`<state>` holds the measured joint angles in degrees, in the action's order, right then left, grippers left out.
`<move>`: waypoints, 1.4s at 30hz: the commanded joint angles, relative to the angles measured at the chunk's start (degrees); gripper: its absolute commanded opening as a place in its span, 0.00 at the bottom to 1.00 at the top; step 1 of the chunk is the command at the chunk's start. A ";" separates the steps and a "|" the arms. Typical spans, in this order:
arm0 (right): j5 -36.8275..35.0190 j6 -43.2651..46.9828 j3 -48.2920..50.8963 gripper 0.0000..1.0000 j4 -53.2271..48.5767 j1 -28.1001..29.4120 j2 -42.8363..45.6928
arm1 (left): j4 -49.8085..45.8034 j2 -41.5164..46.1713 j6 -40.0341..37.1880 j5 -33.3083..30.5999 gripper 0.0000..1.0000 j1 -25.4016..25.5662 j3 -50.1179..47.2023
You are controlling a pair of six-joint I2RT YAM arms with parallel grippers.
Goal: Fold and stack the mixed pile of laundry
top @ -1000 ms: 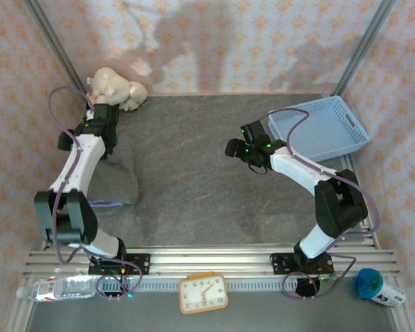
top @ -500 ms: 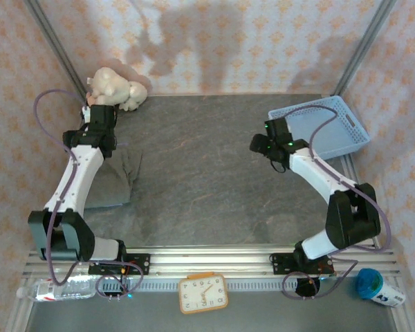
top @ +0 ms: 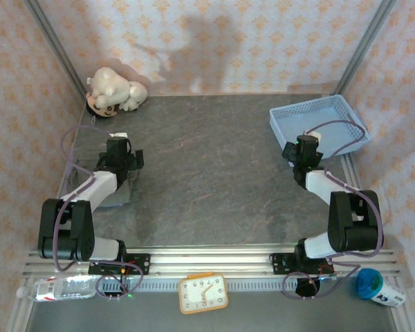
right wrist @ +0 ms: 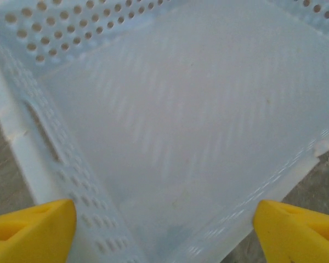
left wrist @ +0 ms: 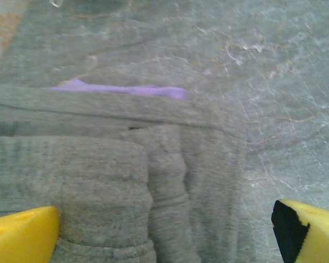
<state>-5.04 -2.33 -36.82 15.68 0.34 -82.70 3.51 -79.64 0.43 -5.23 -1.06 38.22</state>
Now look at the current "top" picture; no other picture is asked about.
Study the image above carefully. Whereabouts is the light blue plastic basket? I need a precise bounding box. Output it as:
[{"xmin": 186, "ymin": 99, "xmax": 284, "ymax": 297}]
[{"xmin": 268, "ymin": 95, "xmax": 372, "ymax": 160}]

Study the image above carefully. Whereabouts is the white plush doll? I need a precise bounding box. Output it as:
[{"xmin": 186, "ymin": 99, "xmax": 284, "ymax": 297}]
[{"xmin": 85, "ymin": 66, "xmax": 149, "ymax": 125}]

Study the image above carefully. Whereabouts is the clear plastic water bottle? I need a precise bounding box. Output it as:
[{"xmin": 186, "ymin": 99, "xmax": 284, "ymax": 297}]
[{"xmin": 16, "ymin": 275, "xmax": 98, "ymax": 302}]

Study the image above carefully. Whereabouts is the white cup with blue lid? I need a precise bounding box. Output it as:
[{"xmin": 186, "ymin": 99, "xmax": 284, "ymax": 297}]
[{"xmin": 354, "ymin": 268, "xmax": 406, "ymax": 308}]

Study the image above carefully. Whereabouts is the orange alarm clock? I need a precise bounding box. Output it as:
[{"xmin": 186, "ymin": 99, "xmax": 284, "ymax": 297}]
[{"xmin": 178, "ymin": 273, "xmax": 229, "ymax": 315}]

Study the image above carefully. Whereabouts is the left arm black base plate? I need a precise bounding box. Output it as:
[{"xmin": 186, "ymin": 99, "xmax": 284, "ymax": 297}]
[{"xmin": 88, "ymin": 253, "xmax": 151, "ymax": 277}]

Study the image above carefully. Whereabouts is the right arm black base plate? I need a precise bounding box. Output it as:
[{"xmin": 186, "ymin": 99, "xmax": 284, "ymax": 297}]
[{"xmin": 268, "ymin": 252, "xmax": 336, "ymax": 277}]

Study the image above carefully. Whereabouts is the aluminium frame post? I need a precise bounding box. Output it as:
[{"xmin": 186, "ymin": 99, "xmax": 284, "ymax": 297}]
[
  {"xmin": 331, "ymin": 0, "xmax": 397, "ymax": 101},
  {"xmin": 24, "ymin": 0, "xmax": 87, "ymax": 103}
]

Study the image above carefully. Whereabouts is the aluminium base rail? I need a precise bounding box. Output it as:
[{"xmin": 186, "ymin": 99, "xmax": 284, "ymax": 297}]
[{"xmin": 20, "ymin": 243, "xmax": 404, "ymax": 277}]

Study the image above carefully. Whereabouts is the grey slotted cable duct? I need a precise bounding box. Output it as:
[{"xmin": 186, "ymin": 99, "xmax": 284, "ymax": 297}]
[{"xmin": 100, "ymin": 278, "xmax": 333, "ymax": 292}]

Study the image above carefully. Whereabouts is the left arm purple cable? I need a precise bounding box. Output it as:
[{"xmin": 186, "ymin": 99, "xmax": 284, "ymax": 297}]
[{"xmin": 53, "ymin": 124, "xmax": 145, "ymax": 301}]

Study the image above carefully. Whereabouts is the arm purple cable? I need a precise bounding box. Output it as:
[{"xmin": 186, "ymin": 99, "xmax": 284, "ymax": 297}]
[
  {"xmin": 282, "ymin": 113, "xmax": 385, "ymax": 300},
  {"xmin": 53, "ymin": 124, "xmax": 145, "ymax": 301}
]

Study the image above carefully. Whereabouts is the black round cable grommet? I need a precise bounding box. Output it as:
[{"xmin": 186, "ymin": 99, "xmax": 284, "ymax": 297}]
[{"xmin": 295, "ymin": 278, "xmax": 322, "ymax": 298}]

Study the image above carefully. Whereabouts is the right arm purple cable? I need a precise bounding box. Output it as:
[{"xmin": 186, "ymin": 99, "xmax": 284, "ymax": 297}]
[{"xmin": 282, "ymin": 113, "xmax": 385, "ymax": 300}]

